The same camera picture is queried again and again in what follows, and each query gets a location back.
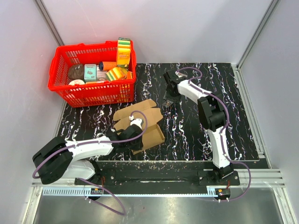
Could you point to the orange snack packet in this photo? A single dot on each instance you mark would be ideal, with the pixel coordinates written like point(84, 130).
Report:
point(129, 75)

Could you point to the white round tape roll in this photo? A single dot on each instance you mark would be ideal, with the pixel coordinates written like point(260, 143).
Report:
point(76, 82)

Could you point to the brown round bread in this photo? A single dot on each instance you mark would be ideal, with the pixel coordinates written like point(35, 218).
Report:
point(76, 71)

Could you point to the lying yellow green sponge pack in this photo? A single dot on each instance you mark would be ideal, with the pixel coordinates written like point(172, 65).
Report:
point(116, 73)

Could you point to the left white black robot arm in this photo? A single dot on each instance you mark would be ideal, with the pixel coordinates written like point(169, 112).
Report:
point(54, 159)

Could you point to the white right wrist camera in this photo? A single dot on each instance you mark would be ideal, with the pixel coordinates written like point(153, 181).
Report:
point(179, 74)

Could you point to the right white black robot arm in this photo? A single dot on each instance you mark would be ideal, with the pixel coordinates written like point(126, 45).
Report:
point(213, 116)

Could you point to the tall yellow green sponge pack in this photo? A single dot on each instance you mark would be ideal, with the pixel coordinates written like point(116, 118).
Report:
point(123, 52)

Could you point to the teal small box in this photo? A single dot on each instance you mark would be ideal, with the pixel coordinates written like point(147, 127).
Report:
point(90, 72)

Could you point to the small clear packet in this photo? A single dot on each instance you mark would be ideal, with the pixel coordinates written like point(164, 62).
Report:
point(168, 103)

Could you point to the pink white flat box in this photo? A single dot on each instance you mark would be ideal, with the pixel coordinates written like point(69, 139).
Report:
point(100, 75)

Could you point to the orange cylinder can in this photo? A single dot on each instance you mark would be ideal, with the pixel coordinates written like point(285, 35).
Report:
point(106, 66)

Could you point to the red plastic shopping basket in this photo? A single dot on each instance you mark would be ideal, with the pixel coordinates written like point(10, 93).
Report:
point(114, 92)

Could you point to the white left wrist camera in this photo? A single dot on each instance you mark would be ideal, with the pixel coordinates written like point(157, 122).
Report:
point(136, 121)

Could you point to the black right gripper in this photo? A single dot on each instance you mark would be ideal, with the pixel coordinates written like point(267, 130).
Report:
point(167, 96)

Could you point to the brown cardboard box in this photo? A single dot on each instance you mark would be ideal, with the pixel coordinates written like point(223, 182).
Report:
point(151, 132)

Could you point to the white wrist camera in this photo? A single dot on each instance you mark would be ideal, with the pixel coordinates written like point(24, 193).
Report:
point(179, 74)
point(136, 121)

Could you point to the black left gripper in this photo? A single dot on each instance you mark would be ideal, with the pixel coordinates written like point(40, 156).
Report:
point(138, 146)

